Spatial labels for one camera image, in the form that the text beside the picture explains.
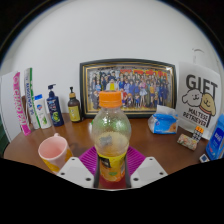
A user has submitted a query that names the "white and green tall tube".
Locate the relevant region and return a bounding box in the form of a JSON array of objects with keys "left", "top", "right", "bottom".
[{"left": 23, "top": 67, "right": 42, "bottom": 130}]

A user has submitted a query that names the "small patterned snack pack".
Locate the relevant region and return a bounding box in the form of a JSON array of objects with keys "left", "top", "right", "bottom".
[{"left": 176, "top": 133, "right": 198, "bottom": 151}]

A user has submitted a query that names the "pink and yellow cup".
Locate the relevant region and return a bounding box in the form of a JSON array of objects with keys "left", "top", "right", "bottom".
[{"left": 37, "top": 132, "right": 74, "bottom": 175}]

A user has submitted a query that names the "small white remote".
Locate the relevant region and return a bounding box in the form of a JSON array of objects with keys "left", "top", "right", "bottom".
[{"left": 199, "top": 153, "right": 211, "bottom": 164}]

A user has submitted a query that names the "blue detergent bottle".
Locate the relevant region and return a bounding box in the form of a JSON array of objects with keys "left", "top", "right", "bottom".
[{"left": 204, "top": 113, "right": 224, "bottom": 162}]

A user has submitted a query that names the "framed group picture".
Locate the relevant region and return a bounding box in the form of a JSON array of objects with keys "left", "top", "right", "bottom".
[{"left": 79, "top": 58, "right": 178, "bottom": 120}]

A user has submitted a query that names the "orange juice bottle orange cap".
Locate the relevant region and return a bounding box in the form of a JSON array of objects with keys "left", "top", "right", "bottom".
[{"left": 91, "top": 90, "right": 133, "bottom": 183}]

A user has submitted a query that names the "white bottle with blue cap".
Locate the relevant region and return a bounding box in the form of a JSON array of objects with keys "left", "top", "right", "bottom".
[{"left": 33, "top": 93, "right": 53, "bottom": 130}]

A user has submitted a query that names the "blue tissue pack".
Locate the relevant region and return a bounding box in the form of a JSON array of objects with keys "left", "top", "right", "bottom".
[{"left": 147, "top": 104, "right": 180, "bottom": 135}]

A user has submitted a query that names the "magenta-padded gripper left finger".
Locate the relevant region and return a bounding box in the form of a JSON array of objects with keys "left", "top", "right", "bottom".
[{"left": 56, "top": 145, "right": 100, "bottom": 189}]

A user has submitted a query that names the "pink and white tall tube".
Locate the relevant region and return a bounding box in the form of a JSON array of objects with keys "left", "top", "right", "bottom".
[{"left": 12, "top": 71, "right": 32, "bottom": 137}]

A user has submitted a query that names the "dark blue pump bottle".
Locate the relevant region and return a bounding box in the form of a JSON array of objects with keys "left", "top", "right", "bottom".
[{"left": 45, "top": 83, "right": 65, "bottom": 128}]

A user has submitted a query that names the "small brown pump bottle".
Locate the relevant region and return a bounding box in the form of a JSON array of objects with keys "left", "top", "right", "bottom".
[{"left": 67, "top": 86, "right": 82, "bottom": 123}]

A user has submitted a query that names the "small orange-topped box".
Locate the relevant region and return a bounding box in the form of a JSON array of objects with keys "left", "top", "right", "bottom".
[{"left": 191, "top": 125, "right": 205, "bottom": 144}]

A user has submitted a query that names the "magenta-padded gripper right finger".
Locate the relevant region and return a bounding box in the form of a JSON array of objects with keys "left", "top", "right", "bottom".
[{"left": 124, "top": 145, "right": 169, "bottom": 189}]

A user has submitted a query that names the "white paper gift bag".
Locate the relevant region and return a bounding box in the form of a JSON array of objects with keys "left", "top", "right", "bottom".
[{"left": 174, "top": 48, "right": 223, "bottom": 141}]

